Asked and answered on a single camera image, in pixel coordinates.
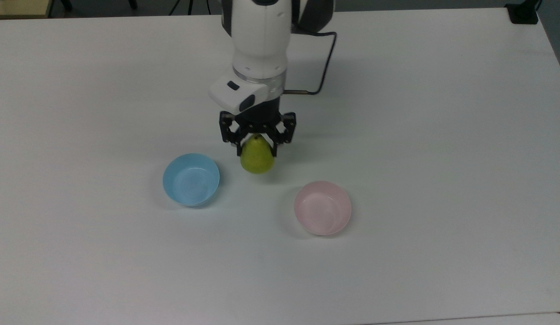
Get wooden desk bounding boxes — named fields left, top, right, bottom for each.
left=0, top=0, right=54, bottom=20

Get pink plastic bowl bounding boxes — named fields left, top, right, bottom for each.
left=293, top=181, right=353, bottom=237

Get green pear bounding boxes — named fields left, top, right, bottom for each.
left=241, top=134, right=276, bottom=174

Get black tripod legs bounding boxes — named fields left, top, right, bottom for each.
left=169, top=0, right=213, bottom=16

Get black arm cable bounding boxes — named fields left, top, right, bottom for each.
left=283, top=31, right=338, bottom=96

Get blue plastic bowl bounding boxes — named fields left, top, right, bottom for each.
left=162, top=153, right=221, bottom=208

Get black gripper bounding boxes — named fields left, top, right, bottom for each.
left=219, top=97, right=298, bottom=157

